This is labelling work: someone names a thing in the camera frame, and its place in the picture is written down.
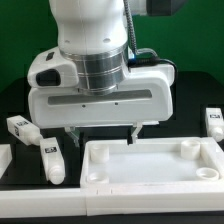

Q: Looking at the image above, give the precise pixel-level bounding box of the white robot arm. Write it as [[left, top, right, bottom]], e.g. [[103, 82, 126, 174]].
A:
[[28, 0, 187, 140]]

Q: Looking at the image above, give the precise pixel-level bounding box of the white left fence bar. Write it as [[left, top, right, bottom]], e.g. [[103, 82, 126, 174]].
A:
[[0, 144, 12, 179]]

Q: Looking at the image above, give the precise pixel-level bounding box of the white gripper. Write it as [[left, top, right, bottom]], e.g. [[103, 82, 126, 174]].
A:
[[27, 47, 175, 147]]

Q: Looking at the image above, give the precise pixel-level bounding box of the white front fence bar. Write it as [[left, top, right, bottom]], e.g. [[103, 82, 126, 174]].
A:
[[0, 189, 224, 218]]

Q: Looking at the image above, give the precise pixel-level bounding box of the white desk top tray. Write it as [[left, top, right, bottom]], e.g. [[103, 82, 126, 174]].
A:
[[80, 137, 224, 194]]

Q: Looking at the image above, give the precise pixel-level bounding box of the white fence bar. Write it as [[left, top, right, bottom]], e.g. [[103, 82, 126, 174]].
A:
[[0, 144, 12, 179], [0, 189, 224, 218]]

